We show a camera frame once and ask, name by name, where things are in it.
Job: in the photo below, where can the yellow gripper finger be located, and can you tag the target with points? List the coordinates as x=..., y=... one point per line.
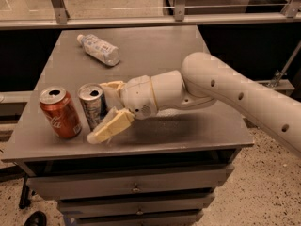
x=112, y=89
x=115, y=122

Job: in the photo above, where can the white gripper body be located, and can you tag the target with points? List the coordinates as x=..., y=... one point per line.
x=137, y=95

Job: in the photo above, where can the silver blue redbull can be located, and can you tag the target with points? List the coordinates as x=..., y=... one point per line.
x=92, y=100

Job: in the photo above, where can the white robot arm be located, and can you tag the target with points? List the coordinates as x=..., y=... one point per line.
x=200, y=82

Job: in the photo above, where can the red coke can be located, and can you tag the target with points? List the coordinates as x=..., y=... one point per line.
x=58, y=107

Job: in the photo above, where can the clear plastic water bottle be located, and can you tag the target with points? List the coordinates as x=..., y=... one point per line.
x=100, y=49

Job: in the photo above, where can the grey drawer cabinet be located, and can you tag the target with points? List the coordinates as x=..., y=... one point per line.
x=166, y=156

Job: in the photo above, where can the black caster leg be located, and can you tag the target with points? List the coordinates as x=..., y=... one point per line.
x=24, y=198

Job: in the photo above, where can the black shoe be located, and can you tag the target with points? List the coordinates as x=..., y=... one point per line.
x=36, y=219

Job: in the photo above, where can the metal railing frame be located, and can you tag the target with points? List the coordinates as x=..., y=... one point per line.
x=250, y=42

